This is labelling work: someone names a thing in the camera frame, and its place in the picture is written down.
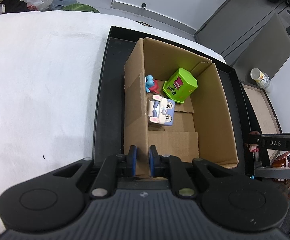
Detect white purple cube toy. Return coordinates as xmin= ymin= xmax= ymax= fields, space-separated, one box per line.
xmin=148 ymin=94 xmax=175 ymax=126

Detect brown cardboard box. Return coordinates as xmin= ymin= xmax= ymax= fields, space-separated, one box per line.
xmin=124 ymin=37 xmax=239 ymax=177

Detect green hexagonal box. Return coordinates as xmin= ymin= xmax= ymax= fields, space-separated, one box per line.
xmin=162 ymin=68 xmax=198 ymax=103

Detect blue red figurine keychain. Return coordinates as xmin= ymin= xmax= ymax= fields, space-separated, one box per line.
xmin=145 ymin=75 xmax=159 ymax=94

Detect black shallow tray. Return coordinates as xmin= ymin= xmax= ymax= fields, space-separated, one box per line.
xmin=93 ymin=26 xmax=258 ymax=176

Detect stacked paper cups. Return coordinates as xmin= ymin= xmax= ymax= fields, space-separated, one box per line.
xmin=250 ymin=68 xmax=271 ymax=92

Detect grey door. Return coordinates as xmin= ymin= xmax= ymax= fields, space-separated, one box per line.
xmin=194 ymin=0 xmax=290 ymax=64

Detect white table cloth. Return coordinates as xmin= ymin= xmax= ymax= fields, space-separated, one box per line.
xmin=0 ymin=11 xmax=221 ymax=233

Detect dark floor mat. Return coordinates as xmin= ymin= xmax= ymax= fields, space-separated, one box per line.
xmin=136 ymin=21 xmax=152 ymax=27

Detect green cartoon cushion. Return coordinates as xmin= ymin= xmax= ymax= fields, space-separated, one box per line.
xmin=62 ymin=3 xmax=100 ymax=14

